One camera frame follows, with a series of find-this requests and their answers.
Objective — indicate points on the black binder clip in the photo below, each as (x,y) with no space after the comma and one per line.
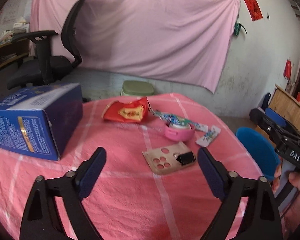
(186,158)

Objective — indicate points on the green plastic stool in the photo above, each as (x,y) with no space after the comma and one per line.
(137,88)

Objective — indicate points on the pink hanging wall sheet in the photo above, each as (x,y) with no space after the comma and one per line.
(183,41)

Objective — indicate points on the small white snack wrapper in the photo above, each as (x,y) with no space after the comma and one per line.
(209,136)

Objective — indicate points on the blue cardboard box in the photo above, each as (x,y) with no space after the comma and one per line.
(39,121)

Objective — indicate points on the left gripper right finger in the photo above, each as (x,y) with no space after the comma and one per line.
(261,218)

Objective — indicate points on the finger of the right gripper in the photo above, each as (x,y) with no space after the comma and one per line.
(278,119)

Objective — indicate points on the green candy wrapper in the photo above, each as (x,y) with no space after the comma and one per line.
(178,120)

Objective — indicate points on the perforated cardboard card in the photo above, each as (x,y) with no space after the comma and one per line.
(162,160)

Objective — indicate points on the red hanging wall ornament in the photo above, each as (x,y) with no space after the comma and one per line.
(288,70)

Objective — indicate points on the black office chair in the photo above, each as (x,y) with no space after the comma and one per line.
(45,68)

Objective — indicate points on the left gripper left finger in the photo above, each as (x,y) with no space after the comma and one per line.
(41,219)

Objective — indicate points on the wooden side desk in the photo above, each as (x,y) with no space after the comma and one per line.
(13,52)

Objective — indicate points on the wooden cabinet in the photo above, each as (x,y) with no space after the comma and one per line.
(286,106)

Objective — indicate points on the pink checkered tablecloth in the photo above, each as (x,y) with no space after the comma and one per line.
(128,201)

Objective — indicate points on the stacked books on desk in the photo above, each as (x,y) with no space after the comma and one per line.
(20,27)

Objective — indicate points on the red diamond wall poster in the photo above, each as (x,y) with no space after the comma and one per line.
(254,9)

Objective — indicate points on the red crushed paper cup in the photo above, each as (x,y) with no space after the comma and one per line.
(132,112)

